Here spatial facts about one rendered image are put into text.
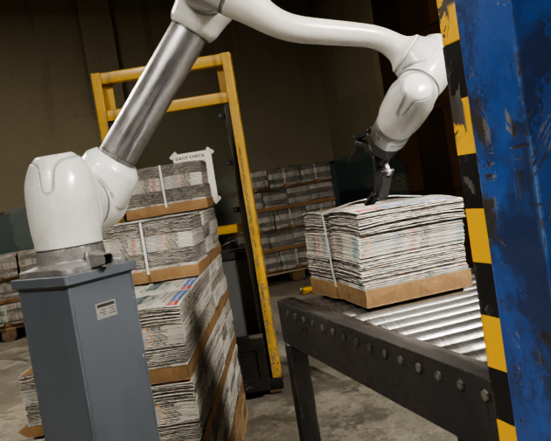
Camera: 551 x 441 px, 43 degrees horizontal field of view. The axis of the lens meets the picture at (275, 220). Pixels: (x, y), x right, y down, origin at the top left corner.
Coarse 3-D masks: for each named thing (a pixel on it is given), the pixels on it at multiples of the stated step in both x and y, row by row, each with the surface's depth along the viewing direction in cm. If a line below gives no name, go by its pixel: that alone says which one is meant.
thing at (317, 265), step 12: (360, 204) 193; (312, 216) 188; (312, 228) 188; (312, 240) 190; (324, 240) 181; (312, 252) 191; (324, 252) 183; (312, 264) 192; (324, 264) 183; (312, 276) 195; (324, 276) 184
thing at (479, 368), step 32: (288, 320) 188; (320, 320) 163; (352, 320) 153; (320, 352) 167; (352, 352) 147; (384, 352) 131; (416, 352) 120; (448, 352) 117; (384, 384) 134; (416, 384) 121; (448, 384) 110; (480, 384) 101; (448, 416) 112; (480, 416) 103
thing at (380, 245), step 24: (336, 216) 171; (360, 216) 159; (384, 216) 161; (408, 216) 163; (432, 216) 165; (456, 216) 167; (336, 240) 173; (360, 240) 160; (384, 240) 162; (408, 240) 164; (432, 240) 166; (456, 240) 168; (360, 264) 161; (384, 264) 162; (408, 264) 164; (432, 264) 166; (456, 264) 168; (360, 288) 163
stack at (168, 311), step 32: (160, 288) 241; (192, 288) 232; (160, 320) 200; (192, 320) 219; (224, 320) 310; (160, 352) 200; (192, 352) 214; (224, 352) 290; (160, 384) 202; (192, 384) 201; (224, 384) 277; (160, 416) 202; (192, 416) 202; (224, 416) 261
